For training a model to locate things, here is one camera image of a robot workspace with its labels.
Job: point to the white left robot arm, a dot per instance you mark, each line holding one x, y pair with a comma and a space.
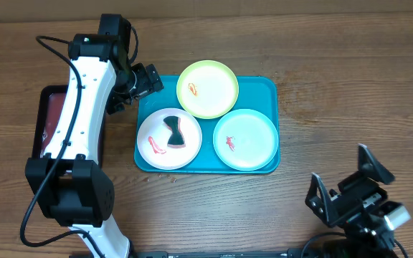
67, 181

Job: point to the light blue plate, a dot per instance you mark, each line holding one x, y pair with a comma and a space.
245, 140

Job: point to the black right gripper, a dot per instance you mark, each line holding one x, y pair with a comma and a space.
348, 190

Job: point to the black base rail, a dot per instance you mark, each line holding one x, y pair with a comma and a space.
290, 253

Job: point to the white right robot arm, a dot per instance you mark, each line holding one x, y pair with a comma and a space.
366, 236

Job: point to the white plate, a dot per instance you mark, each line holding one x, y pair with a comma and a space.
153, 136

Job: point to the yellow-green plate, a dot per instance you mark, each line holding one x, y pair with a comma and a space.
207, 89

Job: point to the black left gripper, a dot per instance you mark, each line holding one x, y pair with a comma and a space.
151, 82

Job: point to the dark red water tray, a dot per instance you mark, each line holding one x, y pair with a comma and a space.
51, 101

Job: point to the black and pink sponge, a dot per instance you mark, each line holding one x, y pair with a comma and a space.
176, 140

